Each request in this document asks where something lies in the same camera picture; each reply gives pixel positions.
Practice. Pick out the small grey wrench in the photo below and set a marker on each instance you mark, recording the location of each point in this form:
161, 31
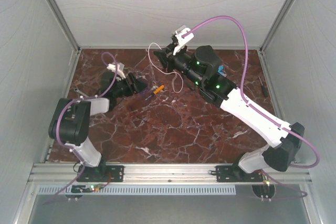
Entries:
79, 92

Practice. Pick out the dark screwdriver right edge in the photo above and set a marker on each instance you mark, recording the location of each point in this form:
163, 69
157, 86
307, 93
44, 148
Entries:
263, 88

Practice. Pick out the blue plastic connector piece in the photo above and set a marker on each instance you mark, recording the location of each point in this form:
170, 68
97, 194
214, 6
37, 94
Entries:
221, 70

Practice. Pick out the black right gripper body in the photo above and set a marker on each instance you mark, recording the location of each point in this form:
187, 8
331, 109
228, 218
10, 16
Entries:
172, 62

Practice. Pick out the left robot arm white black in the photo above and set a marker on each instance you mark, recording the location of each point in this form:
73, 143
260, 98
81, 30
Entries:
69, 125

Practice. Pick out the aluminium front rail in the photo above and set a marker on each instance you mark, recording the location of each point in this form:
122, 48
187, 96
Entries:
158, 174

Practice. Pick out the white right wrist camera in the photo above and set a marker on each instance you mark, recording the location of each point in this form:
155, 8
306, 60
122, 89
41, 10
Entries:
180, 38

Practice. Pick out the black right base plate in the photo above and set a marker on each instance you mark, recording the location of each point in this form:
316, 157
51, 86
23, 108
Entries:
225, 172

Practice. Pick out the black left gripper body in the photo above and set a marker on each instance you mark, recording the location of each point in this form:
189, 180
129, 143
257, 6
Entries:
121, 89

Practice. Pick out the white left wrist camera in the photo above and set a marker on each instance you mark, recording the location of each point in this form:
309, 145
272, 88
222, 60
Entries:
118, 69

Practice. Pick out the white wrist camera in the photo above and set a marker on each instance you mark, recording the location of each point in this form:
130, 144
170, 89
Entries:
180, 38
118, 69

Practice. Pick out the aluminium corner post right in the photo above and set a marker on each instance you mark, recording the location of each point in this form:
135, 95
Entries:
276, 24

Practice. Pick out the aluminium corner post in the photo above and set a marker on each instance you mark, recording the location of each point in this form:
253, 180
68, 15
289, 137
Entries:
276, 24
62, 22

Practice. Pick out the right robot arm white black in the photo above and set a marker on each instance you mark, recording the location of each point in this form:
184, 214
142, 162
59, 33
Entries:
201, 67

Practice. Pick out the orange handled screwdriver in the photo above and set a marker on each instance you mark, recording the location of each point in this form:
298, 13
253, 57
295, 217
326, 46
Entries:
159, 89

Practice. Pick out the aluminium corner post left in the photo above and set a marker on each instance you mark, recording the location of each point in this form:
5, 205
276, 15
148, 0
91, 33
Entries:
62, 22

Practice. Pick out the grey slotted cable duct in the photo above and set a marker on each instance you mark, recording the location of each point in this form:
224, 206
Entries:
148, 190

